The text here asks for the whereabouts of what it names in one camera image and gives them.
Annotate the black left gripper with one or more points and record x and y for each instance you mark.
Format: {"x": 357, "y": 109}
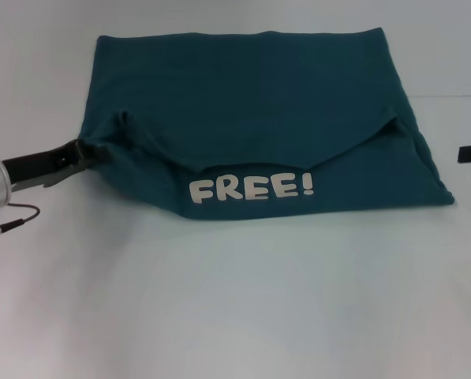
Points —
{"x": 42, "y": 163}

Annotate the teal blue shirt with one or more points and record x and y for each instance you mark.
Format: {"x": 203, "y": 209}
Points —
{"x": 259, "y": 130}

